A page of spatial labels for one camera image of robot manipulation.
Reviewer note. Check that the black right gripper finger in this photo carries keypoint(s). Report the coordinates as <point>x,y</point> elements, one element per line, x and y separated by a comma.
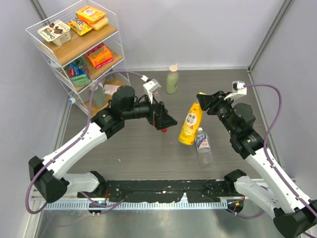
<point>211,110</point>
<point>206,101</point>

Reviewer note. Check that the yellow sponge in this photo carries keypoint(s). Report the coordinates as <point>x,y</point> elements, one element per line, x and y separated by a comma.
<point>98,25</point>

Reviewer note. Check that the blue green sponge pack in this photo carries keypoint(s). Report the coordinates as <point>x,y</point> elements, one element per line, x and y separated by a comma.
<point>78,72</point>

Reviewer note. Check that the white chocolate pudding cup pack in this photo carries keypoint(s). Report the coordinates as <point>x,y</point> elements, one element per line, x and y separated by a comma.
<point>57,33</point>

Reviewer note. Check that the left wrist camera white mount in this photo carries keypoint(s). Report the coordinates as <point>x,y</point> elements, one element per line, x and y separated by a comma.
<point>150,86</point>

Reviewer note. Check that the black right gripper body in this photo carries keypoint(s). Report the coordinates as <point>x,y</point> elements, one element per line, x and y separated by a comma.
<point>224,108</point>

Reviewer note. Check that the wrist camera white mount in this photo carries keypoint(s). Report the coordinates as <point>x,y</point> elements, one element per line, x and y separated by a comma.
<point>150,86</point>
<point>238,91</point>

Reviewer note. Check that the clear bottle white cap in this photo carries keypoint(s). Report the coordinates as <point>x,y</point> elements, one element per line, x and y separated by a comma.
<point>71,100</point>

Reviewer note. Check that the green soap dispenser bottle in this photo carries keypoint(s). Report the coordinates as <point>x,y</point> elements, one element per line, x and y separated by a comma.
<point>99,98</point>

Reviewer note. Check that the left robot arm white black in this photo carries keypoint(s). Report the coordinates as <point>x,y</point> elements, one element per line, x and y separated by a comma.
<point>50,174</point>

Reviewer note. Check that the white slotted cable duct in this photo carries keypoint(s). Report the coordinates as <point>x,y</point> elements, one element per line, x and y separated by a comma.
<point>181,205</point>

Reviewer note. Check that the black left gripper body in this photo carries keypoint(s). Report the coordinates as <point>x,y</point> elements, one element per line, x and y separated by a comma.
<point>144,110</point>

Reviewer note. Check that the pink white small packet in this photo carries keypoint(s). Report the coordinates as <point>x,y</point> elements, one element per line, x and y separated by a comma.
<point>110,89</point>

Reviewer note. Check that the clear bottle blue white label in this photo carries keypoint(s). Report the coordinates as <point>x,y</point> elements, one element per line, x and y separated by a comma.
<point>203,148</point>

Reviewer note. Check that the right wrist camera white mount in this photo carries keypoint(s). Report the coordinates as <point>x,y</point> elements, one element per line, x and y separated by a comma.
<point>238,91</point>

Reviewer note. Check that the white wire shelf rack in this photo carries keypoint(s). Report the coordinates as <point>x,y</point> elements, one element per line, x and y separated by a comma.
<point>59,57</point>

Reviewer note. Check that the orange pink candy box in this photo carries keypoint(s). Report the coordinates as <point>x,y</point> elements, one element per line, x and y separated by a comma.
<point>99,55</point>

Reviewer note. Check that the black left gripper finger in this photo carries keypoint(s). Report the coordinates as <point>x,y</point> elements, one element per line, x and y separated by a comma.
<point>155,121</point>
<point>163,119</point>

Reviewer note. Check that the yellow juice bottle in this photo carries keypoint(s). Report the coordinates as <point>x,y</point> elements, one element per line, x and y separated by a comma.
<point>191,124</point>

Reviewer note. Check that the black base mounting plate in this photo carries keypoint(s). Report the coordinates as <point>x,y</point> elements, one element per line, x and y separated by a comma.
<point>167,191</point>

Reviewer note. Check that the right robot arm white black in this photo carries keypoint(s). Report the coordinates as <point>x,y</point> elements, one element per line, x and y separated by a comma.
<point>292,211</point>

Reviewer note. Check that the orange cracker box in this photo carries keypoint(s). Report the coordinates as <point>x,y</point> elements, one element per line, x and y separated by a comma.
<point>90,14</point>

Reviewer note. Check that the yellow candy bag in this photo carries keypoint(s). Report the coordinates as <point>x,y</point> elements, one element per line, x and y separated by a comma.
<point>79,26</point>

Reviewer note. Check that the green lotion bottle beige cap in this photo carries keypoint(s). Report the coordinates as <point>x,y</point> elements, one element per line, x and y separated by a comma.
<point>172,79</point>

